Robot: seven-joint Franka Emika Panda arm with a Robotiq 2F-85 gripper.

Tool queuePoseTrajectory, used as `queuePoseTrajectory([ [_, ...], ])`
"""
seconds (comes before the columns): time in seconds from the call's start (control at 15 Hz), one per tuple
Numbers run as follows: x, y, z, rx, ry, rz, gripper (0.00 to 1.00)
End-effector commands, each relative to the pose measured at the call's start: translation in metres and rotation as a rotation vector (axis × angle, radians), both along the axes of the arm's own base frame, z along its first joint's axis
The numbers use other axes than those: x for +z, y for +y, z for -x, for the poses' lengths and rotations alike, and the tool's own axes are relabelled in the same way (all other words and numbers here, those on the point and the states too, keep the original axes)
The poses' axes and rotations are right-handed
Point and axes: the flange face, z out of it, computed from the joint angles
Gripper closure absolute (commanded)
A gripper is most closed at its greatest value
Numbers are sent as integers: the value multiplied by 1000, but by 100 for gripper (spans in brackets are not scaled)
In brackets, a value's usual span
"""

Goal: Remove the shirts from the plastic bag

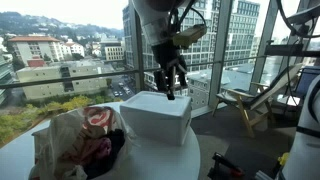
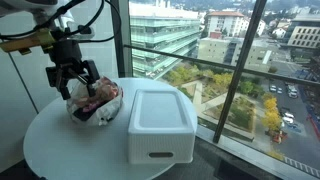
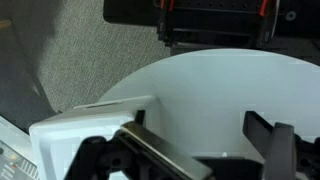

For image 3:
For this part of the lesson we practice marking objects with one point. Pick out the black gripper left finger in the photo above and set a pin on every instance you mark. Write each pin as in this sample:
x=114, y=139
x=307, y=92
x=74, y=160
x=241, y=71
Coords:
x=160, y=150

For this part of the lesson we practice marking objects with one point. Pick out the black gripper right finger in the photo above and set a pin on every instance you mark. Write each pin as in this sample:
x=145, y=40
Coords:
x=280, y=150

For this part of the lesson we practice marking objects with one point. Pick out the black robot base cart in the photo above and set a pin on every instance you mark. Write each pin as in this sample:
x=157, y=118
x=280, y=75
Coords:
x=216, y=23

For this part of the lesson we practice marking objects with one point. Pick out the white plastic basket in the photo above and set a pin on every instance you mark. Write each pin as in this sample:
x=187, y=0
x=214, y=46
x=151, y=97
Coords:
x=86, y=123

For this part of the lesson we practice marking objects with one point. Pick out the grey control panel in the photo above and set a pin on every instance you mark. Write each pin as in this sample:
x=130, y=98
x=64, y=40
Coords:
x=13, y=160

